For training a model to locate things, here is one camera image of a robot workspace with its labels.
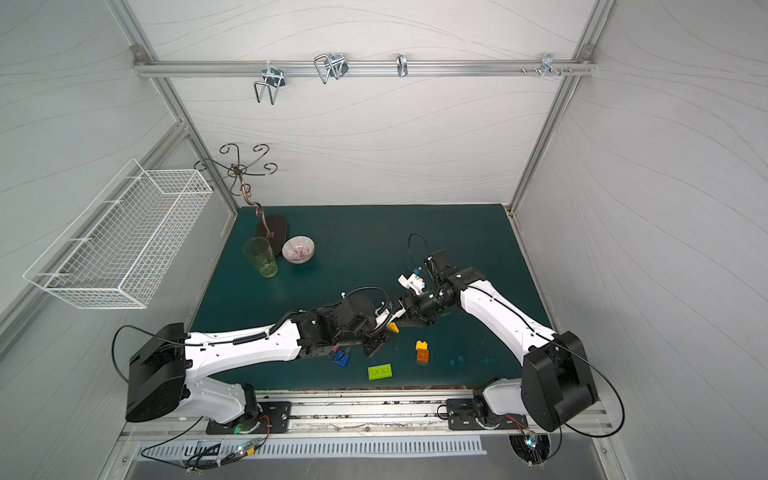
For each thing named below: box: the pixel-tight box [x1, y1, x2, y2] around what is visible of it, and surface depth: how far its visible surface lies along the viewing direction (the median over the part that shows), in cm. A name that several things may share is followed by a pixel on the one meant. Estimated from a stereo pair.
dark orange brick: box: [417, 349, 429, 363], surface depth 84 cm
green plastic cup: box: [242, 236, 279, 278], surface depth 97 cm
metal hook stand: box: [193, 143, 288, 255], surface depth 93 cm
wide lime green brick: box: [367, 363, 393, 381], surface depth 82 cm
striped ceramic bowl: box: [282, 235, 315, 264], surface depth 106 cm
